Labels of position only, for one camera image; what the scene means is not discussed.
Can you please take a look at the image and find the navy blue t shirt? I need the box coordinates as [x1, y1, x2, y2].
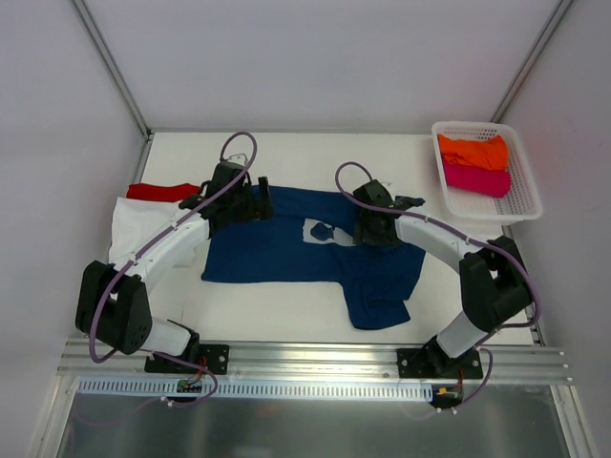
[201, 186, 425, 330]

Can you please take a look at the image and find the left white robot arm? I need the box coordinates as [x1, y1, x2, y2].
[74, 160, 273, 373]

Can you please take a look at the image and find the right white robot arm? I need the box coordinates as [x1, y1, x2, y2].
[352, 179, 534, 379]

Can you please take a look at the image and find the folded red t shirt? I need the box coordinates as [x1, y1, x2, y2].
[125, 183, 200, 203]

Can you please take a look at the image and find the folded white t shirt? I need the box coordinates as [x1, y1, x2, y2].
[108, 198, 209, 269]

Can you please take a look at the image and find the pink t shirt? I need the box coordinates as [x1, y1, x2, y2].
[442, 159, 512, 198]

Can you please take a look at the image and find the orange t shirt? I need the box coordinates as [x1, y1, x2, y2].
[437, 135, 510, 171]

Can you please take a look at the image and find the white plastic basket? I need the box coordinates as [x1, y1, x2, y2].
[432, 121, 542, 225]

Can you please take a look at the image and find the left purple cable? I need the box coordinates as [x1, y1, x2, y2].
[88, 131, 259, 406]

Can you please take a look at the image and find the purple cable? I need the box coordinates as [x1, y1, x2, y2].
[88, 131, 259, 406]
[333, 161, 542, 414]

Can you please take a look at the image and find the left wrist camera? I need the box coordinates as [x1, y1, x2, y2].
[227, 153, 249, 166]

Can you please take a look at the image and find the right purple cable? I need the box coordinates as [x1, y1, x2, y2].
[333, 161, 542, 414]

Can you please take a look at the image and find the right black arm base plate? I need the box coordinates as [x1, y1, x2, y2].
[396, 348, 483, 380]

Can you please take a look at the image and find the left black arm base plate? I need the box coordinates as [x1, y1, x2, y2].
[144, 342, 230, 375]

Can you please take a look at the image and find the white slotted cable duct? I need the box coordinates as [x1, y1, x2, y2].
[78, 377, 433, 403]

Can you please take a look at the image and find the aluminium mounting rail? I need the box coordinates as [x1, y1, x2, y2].
[57, 339, 575, 385]

